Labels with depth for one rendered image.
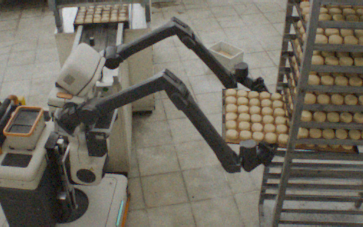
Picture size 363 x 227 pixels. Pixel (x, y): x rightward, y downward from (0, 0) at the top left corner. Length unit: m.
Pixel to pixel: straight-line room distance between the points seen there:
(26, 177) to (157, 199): 1.13
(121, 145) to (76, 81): 1.09
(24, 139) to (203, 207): 1.32
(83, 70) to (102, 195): 1.03
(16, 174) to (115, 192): 0.75
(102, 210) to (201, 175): 0.87
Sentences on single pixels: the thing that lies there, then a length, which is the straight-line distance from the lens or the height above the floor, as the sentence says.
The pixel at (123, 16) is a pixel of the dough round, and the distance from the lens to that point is 3.18.
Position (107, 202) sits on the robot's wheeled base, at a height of 0.28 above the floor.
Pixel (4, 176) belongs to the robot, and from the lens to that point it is 2.21.
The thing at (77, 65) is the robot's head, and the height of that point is 1.32.
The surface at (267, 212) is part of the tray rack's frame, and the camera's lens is 2.77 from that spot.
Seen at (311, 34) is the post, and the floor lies 1.57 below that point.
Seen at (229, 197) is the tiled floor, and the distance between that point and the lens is 3.01.
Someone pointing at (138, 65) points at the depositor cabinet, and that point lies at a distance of 3.33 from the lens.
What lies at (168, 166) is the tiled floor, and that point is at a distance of 3.21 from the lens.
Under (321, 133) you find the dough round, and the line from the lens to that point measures 1.94.
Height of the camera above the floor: 2.26
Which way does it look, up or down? 35 degrees down
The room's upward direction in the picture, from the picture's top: 3 degrees counter-clockwise
